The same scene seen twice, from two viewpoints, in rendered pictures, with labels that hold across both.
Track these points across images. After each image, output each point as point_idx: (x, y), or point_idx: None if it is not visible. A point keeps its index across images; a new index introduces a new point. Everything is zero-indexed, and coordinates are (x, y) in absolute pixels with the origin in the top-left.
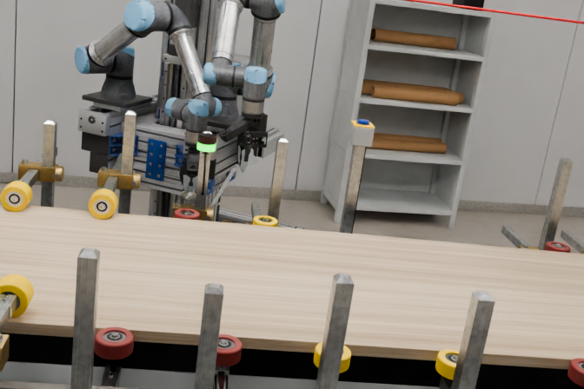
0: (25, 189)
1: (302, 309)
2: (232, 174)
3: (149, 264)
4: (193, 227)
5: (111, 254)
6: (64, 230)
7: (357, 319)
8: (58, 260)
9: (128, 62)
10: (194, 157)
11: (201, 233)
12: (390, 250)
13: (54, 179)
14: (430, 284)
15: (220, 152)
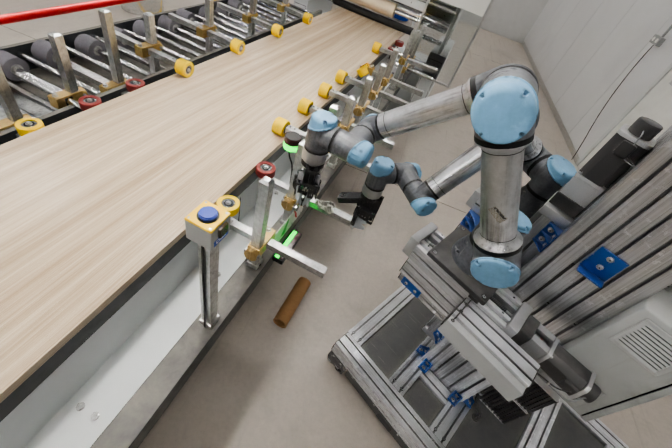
0: (301, 102)
1: (82, 141)
2: (302, 199)
3: (198, 120)
4: (241, 160)
5: (221, 115)
6: (264, 115)
7: (39, 154)
8: (226, 100)
9: (543, 178)
10: (353, 195)
11: (228, 158)
12: (97, 257)
13: None
14: (11, 235)
15: (417, 261)
